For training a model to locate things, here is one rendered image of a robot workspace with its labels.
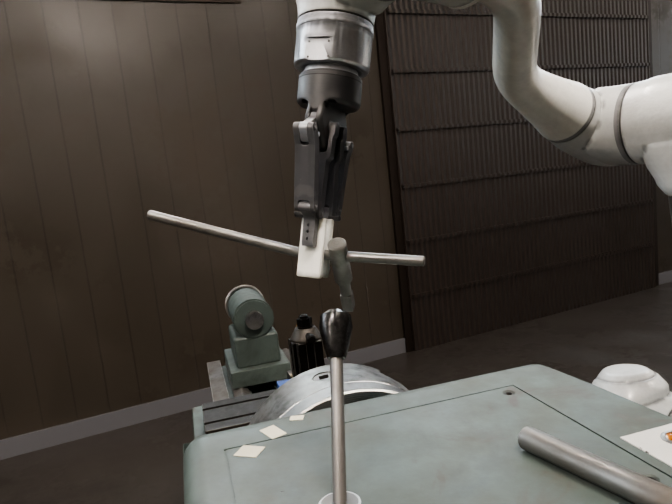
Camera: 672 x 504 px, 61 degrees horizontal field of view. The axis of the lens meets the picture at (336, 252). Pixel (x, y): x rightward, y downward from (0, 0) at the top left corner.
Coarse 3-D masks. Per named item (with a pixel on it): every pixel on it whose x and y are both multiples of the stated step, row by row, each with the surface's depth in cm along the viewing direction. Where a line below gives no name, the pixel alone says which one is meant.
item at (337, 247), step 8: (336, 240) 65; (344, 240) 65; (328, 248) 65; (336, 248) 64; (344, 248) 65; (336, 256) 65; (344, 256) 65; (336, 264) 66; (344, 264) 66; (336, 272) 67; (344, 272) 67; (336, 280) 68; (344, 280) 68; (344, 288) 69; (344, 296) 70; (352, 296) 71; (344, 304) 72; (352, 304) 72
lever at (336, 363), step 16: (336, 368) 52; (336, 384) 51; (336, 400) 50; (336, 416) 50; (336, 432) 49; (336, 448) 49; (336, 464) 48; (336, 480) 48; (336, 496) 47; (352, 496) 48
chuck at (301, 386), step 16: (320, 368) 87; (352, 368) 86; (368, 368) 88; (288, 384) 86; (304, 384) 83; (320, 384) 81; (400, 384) 87; (272, 400) 84; (288, 400) 81; (256, 416) 85; (272, 416) 80
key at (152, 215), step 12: (156, 216) 68; (168, 216) 68; (192, 228) 68; (204, 228) 68; (216, 228) 68; (240, 240) 68; (252, 240) 68; (264, 240) 68; (288, 252) 67; (324, 252) 66; (348, 252) 66; (360, 252) 66; (396, 264) 65; (408, 264) 64; (420, 264) 64
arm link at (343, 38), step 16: (304, 16) 64; (320, 16) 62; (336, 16) 62; (352, 16) 62; (304, 32) 63; (320, 32) 62; (336, 32) 62; (352, 32) 62; (368, 32) 64; (304, 48) 63; (320, 48) 63; (336, 48) 62; (352, 48) 63; (368, 48) 65; (304, 64) 65; (320, 64) 64; (336, 64) 63; (352, 64) 63; (368, 64) 65
